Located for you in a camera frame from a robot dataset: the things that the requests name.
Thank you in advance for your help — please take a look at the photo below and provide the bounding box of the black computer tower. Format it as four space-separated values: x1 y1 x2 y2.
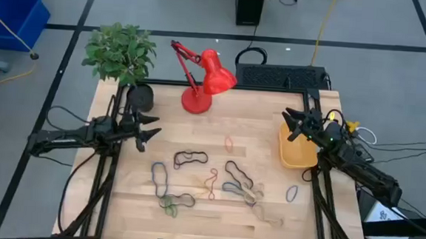
233 0 268 28

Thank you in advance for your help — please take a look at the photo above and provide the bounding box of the green leafy plant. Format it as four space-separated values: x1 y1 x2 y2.
80 19 160 88

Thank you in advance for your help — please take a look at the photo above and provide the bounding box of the small blue rubber band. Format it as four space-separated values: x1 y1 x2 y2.
285 184 300 204

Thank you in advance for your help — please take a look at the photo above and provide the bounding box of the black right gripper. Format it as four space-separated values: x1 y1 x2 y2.
279 106 328 144

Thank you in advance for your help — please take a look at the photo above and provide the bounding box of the thick yellow hanging cable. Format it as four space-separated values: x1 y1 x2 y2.
310 0 340 68

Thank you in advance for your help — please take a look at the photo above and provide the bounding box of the black plant pot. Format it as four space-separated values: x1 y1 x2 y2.
124 82 156 114

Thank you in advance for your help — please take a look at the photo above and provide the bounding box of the black looped cable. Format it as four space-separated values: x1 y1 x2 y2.
234 45 269 67

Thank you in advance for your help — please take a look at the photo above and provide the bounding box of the yellow plastic bin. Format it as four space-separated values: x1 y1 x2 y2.
275 120 322 171

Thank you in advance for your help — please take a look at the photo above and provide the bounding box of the red rubber band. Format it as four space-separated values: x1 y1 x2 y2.
203 167 220 202

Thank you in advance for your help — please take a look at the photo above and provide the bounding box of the white cable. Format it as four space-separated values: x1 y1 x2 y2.
354 125 379 146

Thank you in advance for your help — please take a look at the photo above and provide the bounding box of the yellow cord with black end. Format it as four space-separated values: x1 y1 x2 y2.
0 2 44 61

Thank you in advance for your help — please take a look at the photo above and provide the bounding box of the large blue rubber band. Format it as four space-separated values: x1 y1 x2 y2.
149 161 170 200

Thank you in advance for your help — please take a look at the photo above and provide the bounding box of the yellow floor cable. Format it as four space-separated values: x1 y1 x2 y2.
0 61 37 91

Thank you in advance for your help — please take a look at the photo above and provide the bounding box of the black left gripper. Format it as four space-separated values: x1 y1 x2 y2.
116 109 164 155

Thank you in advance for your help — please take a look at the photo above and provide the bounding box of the blue storage bin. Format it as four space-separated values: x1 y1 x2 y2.
0 0 53 54

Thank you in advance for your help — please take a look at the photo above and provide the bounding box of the red desk lamp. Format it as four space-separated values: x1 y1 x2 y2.
165 38 240 118

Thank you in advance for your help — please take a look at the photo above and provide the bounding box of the black perforated case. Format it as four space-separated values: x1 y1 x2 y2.
234 61 332 92

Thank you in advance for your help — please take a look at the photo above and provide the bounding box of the yellow cable connector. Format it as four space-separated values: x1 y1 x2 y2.
345 120 361 134

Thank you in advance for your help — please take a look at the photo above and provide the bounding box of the yellow rubber band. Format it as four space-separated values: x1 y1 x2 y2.
189 174 211 198

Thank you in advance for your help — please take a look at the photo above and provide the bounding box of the black beam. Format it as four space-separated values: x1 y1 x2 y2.
360 212 426 239

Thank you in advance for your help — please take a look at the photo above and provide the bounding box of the black rubber band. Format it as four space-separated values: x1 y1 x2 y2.
223 160 257 190
172 149 209 172
158 191 197 211

